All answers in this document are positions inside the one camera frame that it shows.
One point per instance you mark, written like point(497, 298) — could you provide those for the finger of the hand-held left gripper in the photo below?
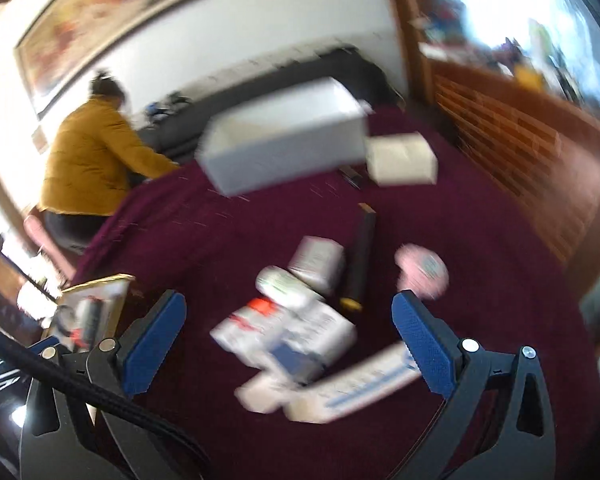
point(44, 345)

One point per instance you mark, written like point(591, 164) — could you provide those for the large grey cardboard box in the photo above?
point(280, 150)

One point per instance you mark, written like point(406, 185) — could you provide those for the black marker pen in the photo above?
point(360, 255)

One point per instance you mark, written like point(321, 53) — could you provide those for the pink fluffy toy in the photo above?
point(420, 272)

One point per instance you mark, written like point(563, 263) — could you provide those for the black phone holder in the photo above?
point(178, 98)
point(155, 108)

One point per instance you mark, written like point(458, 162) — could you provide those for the white cardboard box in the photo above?
point(402, 160)

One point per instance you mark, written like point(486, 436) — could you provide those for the tan box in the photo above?
point(527, 77)

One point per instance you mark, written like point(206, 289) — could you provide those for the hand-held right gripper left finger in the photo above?
point(152, 345)

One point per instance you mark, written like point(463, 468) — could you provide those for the framed wall painting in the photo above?
point(100, 20)

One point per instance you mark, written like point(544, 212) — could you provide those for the wooden counter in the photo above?
point(530, 170)

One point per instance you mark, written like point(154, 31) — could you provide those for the long white ointment box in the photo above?
point(355, 385)

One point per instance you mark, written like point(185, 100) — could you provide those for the white medicine bottle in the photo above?
point(285, 287)

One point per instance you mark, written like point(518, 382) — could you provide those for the small black battery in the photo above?
point(354, 177)

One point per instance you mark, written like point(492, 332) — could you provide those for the maroon velvet cloth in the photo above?
point(480, 335)

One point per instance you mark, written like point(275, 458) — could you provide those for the grey red small box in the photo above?
point(245, 327)

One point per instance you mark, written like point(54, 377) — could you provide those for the blue white medicine box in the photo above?
point(320, 335)

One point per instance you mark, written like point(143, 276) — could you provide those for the gold edged picture box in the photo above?
point(95, 310)

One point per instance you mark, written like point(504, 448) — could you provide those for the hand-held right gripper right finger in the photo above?
point(422, 345)

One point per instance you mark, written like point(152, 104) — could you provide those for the black sofa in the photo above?
point(260, 75)

